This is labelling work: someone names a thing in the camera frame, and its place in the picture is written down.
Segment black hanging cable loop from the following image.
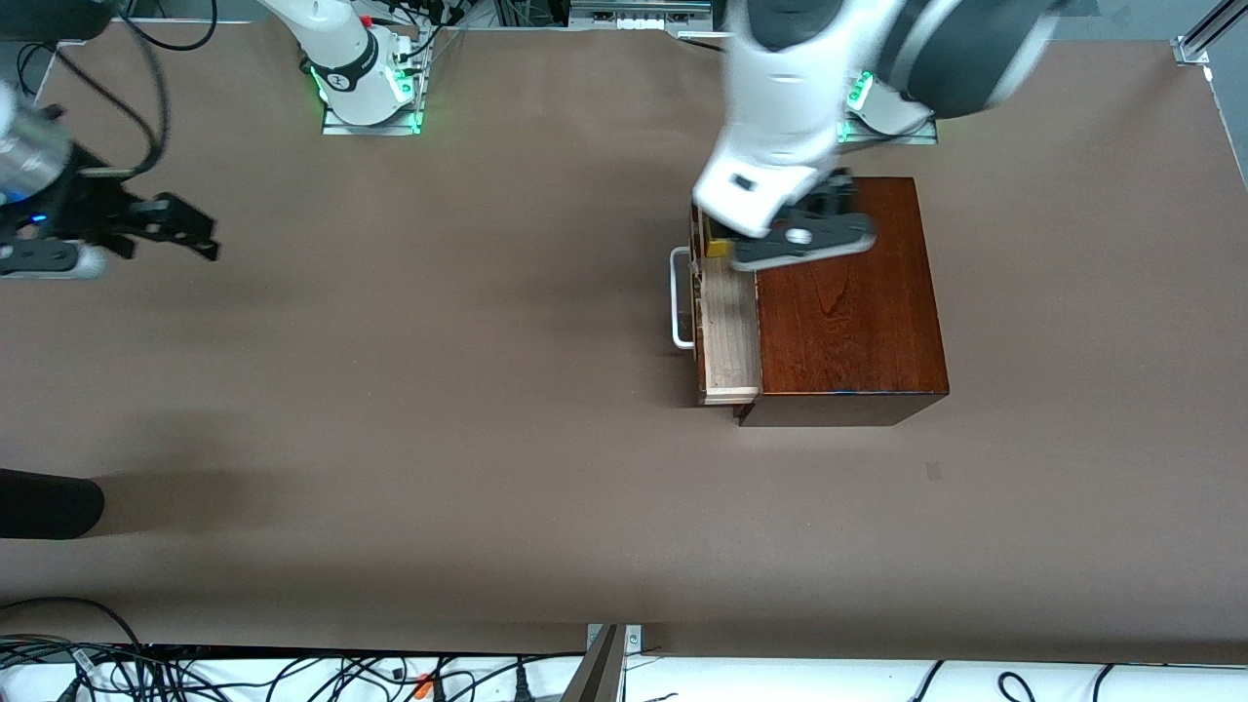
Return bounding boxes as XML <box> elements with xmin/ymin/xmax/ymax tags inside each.
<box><xmin>122</xmin><ymin>0</ymin><xmax>218</xmax><ymax>52</ymax></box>

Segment grey power strip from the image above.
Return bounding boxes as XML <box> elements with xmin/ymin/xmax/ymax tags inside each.
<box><xmin>569</xmin><ymin>0</ymin><xmax>714</xmax><ymax>32</ymax></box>

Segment dark slanted post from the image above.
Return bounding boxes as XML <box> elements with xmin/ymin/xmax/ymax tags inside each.
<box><xmin>561</xmin><ymin>625</ymin><xmax>626</xmax><ymax>702</ymax></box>

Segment dark brown wooden cabinet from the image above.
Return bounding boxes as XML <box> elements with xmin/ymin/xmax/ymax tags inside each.
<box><xmin>736</xmin><ymin>176</ymin><xmax>951</xmax><ymax>428</ymax></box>

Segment black cylinder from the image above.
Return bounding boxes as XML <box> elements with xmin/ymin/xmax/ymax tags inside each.
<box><xmin>0</xmin><ymin>468</ymin><xmax>106</xmax><ymax>540</ymax></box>

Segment white metal drawer handle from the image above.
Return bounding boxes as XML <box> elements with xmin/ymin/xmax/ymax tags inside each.
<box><xmin>670</xmin><ymin>247</ymin><xmax>699</xmax><ymax>350</ymax></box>

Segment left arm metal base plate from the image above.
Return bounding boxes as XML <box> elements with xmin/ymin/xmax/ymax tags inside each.
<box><xmin>838</xmin><ymin>117</ymin><xmax>940</xmax><ymax>145</ymax></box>

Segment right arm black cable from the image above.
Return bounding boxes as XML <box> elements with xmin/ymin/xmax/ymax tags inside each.
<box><xmin>19</xmin><ymin>0</ymin><xmax>174</xmax><ymax>182</ymax></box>

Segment tangled black cables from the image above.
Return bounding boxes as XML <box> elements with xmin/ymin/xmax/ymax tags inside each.
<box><xmin>0</xmin><ymin>632</ymin><xmax>586</xmax><ymax>702</ymax></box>

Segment brown table cover sheet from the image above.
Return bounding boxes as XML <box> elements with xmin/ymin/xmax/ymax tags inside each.
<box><xmin>0</xmin><ymin>19</ymin><xmax>1248</xmax><ymax>666</ymax></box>

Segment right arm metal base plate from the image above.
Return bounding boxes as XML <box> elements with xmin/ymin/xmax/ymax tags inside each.
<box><xmin>322</xmin><ymin>96</ymin><xmax>424</xmax><ymax>137</ymax></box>

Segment black arched cable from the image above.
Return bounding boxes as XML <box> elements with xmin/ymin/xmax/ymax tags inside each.
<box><xmin>0</xmin><ymin>596</ymin><xmax>147</xmax><ymax>652</ymax></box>

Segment light wood drawer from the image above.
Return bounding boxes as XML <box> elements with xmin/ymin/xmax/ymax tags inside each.
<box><xmin>690</xmin><ymin>200</ymin><xmax>762</xmax><ymax>407</ymax></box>

